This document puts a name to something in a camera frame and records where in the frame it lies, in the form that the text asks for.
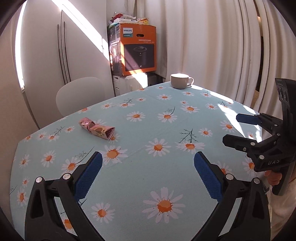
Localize white curtain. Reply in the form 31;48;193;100
125;1;295;117

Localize pink snack box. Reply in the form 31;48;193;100
90;125;115;140
78;118;95;133

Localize items atop orange box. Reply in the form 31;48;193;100
108;13;149;26

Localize orange Philips appliance box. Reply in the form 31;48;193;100
108;23;157;76

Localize person's right hand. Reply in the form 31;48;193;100
264;170;282;186

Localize white chair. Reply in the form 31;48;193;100
56;77;105;117

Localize daisy print blue tablecloth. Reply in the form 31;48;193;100
10;83;262;240

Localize white ceramic mug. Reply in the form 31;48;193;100
171;73;194;89

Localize white cabinet with black handles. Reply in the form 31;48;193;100
20;1;114;128

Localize white box under orange box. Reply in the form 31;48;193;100
112;72;160;96

